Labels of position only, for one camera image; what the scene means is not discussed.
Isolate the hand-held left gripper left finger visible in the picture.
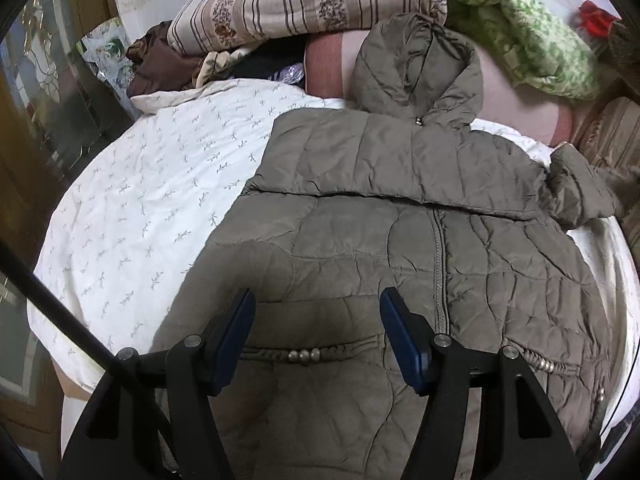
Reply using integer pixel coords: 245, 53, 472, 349
57, 287, 257, 480

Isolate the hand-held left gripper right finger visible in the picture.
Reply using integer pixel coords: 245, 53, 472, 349
379, 287, 583, 480

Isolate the olive quilted hooded jacket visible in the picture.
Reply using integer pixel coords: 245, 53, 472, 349
150, 12, 623, 480

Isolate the white leaf-print bed sheet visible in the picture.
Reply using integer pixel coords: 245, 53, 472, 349
27, 80, 640, 441

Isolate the purple patterned cloth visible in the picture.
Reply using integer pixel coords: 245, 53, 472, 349
272, 65, 306, 86

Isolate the cream leaf-print cloth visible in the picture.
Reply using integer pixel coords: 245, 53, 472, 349
192, 45, 261, 88

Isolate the brown garment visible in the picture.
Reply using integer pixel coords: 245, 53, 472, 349
125, 21, 211, 97

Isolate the dark cloth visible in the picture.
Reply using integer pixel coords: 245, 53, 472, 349
232, 40, 307, 86

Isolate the pink bolster cushion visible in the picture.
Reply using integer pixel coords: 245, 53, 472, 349
304, 29, 573, 147

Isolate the striped floral cushion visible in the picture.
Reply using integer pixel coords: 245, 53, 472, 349
570, 96, 640, 221

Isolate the printed plastic bag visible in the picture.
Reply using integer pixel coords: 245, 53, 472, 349
80, 17, 138, 116

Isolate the wooden glass door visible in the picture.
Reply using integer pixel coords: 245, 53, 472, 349
0, 0, 126, 241

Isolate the green and white blanket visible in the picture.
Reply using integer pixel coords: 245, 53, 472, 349
430, 0, 601, 102

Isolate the wooden headboard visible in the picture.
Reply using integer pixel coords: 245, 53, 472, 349
565, 62, 640, 131

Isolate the striped floral pillow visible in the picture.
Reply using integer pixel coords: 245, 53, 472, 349
166, 0, 448, 57

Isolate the grey checked cloth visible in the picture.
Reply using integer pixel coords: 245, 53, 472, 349
602, 20, 640, 68

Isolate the red cloth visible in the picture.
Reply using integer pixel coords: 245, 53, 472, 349
577, 1, 621, 38

